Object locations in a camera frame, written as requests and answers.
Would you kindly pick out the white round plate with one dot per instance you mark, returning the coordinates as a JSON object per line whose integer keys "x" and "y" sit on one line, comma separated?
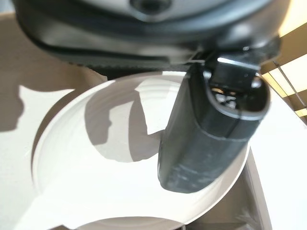
{"x": 129, "y": 224}
{"x": 96, "y": 172}

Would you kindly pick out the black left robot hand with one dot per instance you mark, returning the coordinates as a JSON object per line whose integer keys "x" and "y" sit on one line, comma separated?
{"x": 206, "y": 143}

